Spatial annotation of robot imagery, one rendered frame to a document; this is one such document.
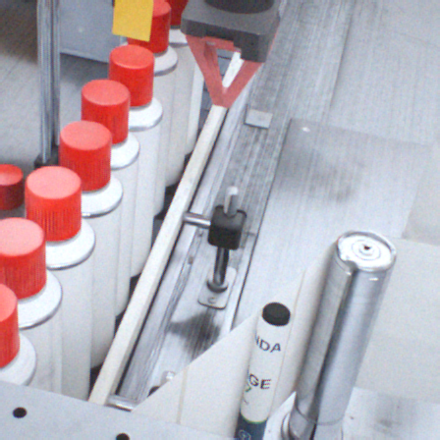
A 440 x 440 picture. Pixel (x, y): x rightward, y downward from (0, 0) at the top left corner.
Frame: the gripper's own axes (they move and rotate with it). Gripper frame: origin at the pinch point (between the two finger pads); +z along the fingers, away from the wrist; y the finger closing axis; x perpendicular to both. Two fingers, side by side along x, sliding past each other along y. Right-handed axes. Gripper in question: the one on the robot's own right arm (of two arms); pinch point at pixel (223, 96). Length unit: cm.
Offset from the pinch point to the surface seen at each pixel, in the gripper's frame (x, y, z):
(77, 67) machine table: 22.1, 28.7, 19.0
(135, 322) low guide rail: 2.0, -17.3, 10.2
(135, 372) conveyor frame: 1.3, -18.9, 13.9
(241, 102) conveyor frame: 0.8, 21.5, 14.2
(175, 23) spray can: 5.4, 3.9, -3.6
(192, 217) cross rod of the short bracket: 0.8, -3.2, 10.8
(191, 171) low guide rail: 2.4, 2.6, 10.4
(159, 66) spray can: 5.2, -1.5, -2.5
